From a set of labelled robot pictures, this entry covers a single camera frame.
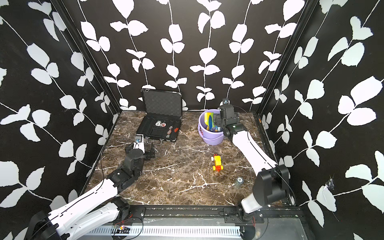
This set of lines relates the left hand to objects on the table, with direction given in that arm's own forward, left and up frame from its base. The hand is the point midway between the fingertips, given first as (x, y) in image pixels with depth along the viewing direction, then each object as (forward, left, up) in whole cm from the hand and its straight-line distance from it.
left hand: (144, 141), depth 79 cm
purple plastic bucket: (+8, -37, -11) cm, 40 cm away
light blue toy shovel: (+17, -44, -12) cm, 48 cm away
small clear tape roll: (-18, -51, -14) cm, 56 cm away
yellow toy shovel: (+20, -36, -6) cm, 42 cm away
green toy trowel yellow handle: (+21, -39, -3) cm, 45 cm away
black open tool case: (+35, -4, -15) cm, 38 cm away
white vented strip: (-39, -13, -20) cm, 45 cm away
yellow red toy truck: (-6, -41, -14) cm, 44 cm away
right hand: (+14, -45, +7) cm, 47 cm away
